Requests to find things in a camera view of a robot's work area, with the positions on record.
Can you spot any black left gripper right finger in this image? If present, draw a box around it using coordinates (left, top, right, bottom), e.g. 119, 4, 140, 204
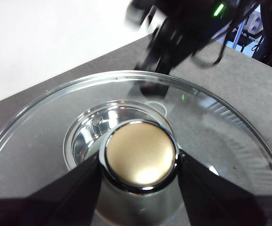
176, 150, 272, 226

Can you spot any glass lid with green knob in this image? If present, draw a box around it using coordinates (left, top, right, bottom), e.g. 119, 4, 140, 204
0, 70, 272, 226

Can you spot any blue cable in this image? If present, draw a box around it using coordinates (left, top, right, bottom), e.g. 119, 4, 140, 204
233, 22, 247, 51

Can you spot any grey metal bracket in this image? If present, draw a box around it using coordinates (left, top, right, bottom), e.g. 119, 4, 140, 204
244, 11, 265, 36

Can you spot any black cable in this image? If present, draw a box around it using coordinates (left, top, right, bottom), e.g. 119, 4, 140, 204
192, 40, 228, 69

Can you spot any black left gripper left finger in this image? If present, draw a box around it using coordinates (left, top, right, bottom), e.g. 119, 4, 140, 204
0, 153, 104, 226

